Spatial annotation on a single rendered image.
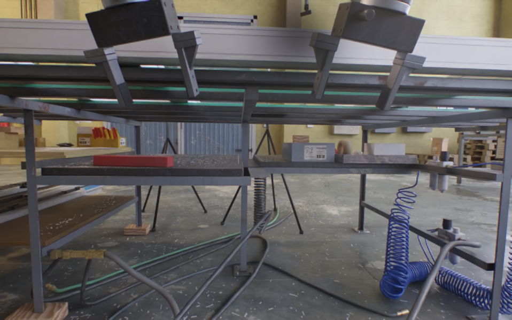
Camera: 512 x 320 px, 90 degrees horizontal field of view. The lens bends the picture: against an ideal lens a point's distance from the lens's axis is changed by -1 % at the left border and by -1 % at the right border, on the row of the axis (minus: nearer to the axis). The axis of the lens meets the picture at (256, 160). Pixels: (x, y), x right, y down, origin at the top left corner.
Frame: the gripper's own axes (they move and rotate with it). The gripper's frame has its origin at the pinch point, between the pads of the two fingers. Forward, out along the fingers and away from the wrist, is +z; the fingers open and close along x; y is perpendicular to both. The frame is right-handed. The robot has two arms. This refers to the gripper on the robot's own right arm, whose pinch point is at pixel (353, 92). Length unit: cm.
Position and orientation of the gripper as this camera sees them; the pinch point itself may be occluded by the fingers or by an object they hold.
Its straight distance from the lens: 51.7
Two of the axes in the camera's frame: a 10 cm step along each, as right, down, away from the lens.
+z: -1.9, 8.8, 4.4
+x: 9.8, 1.2, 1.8
